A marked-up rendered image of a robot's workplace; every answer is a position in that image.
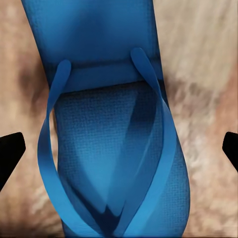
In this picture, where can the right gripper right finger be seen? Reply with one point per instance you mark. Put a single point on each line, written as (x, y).
(230, 148)

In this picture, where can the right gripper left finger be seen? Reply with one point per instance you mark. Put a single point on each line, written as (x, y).
(12, 148)

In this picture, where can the sandal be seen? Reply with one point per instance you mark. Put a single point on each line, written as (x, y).
(121, 169)

